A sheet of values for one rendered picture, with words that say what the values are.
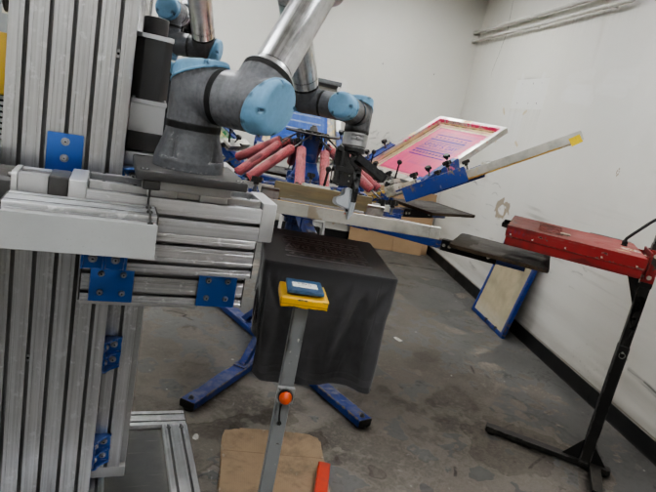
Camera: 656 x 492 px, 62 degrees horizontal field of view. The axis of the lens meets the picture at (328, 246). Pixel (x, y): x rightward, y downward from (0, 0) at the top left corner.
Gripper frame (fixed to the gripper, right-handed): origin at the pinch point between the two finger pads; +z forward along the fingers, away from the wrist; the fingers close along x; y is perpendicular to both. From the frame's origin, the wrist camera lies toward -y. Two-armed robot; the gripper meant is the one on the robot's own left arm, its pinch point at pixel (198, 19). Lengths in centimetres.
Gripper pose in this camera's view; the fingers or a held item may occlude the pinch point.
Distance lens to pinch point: 232.4
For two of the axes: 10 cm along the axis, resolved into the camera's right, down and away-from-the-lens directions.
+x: 9.5, 3.3, 0.2
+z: 0.6, -2.3, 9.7
